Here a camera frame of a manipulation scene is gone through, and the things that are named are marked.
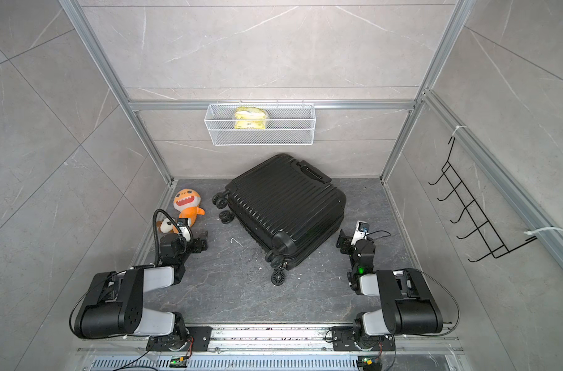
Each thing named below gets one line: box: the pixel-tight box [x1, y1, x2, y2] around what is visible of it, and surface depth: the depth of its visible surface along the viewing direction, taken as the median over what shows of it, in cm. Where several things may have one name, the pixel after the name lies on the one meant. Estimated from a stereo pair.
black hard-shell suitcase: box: [211, 153, 348, 286], surface depth 85 cm
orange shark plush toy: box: [172, 187, 206, 235], surface depth 103 cm
